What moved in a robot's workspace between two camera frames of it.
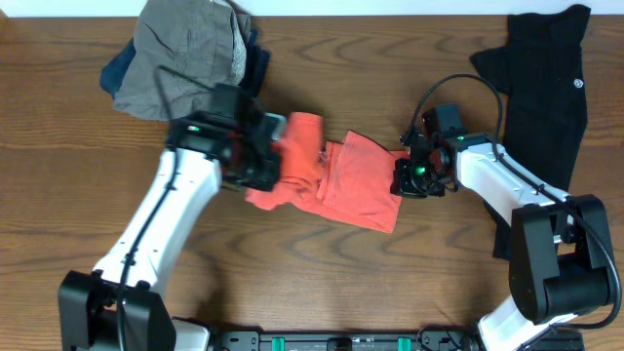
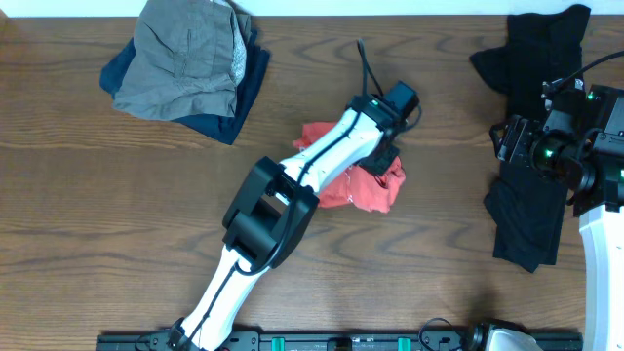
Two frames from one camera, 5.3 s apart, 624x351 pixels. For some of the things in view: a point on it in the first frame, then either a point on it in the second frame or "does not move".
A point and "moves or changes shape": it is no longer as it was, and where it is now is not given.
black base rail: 380,341 does not move
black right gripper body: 418,179 -> 523,134
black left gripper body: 263,159 -> 381,159
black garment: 541,71 does not move
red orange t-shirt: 350,179 moves or changes shape
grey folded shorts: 183,49 does not move
